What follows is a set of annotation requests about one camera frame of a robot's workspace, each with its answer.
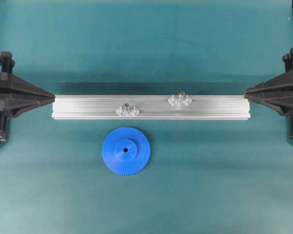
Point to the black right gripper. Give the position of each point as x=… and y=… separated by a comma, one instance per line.
x=278, y=87

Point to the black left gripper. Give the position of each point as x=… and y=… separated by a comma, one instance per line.
x=12, y=86

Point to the large blue plastic gear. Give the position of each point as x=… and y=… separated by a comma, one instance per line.
x=126, y=151

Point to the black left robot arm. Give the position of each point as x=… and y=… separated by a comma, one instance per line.
x=3, y=123

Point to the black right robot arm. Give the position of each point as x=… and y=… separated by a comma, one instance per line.
x=283, y=101

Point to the tall steel shaft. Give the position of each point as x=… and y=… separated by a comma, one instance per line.
x=181, y=97

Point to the short steel shaft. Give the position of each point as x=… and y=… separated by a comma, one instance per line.
x=126, y=108

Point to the long aluminium extrusion rail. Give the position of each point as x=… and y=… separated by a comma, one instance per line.
x=151, y=107

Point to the clear bracket of tall shaft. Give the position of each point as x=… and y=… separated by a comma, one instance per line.
x=184, y=100

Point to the clear bracket of short shaft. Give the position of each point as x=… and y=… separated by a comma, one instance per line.
x=134, y=111

